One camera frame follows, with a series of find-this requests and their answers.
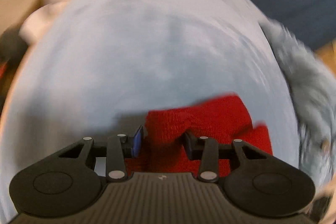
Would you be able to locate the black dumbbell with red grip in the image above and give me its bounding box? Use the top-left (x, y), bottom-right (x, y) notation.
top-left (1, 26), bottom-right (29, 111)

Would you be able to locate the red knit sweater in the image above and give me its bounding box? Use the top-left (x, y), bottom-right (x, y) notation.
top-left (125, 94), bottom-right (272, 175)

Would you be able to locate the grey crumpled duvet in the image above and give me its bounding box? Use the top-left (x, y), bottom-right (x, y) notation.
top-left (260, 20), bottom-right (335, 188)

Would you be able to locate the light blue fleece blanket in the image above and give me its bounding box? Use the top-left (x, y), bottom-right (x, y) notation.
top-left (1, 0), bottom-right (299, 223)

